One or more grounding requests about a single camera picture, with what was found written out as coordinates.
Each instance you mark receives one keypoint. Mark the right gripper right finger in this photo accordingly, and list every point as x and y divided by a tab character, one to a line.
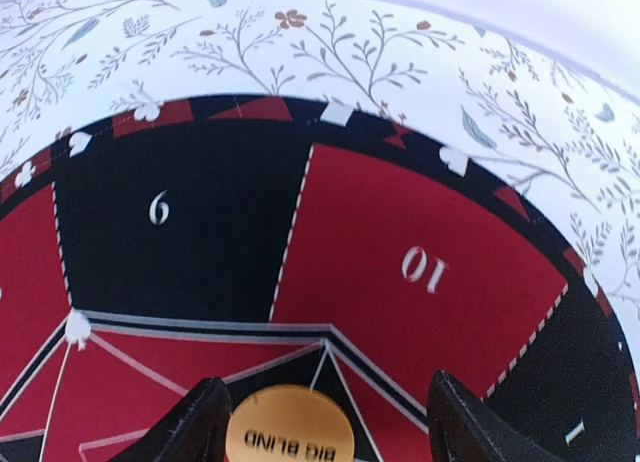
462	428

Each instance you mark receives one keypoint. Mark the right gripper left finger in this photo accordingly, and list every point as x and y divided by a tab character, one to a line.
193	430

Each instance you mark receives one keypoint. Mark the orange big blind button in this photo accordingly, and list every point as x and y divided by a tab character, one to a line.
289	423

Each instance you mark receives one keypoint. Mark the round red black poker mat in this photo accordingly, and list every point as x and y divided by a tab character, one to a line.
277	241

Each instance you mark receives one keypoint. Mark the floral table cloth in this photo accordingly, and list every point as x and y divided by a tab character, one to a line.
558	136

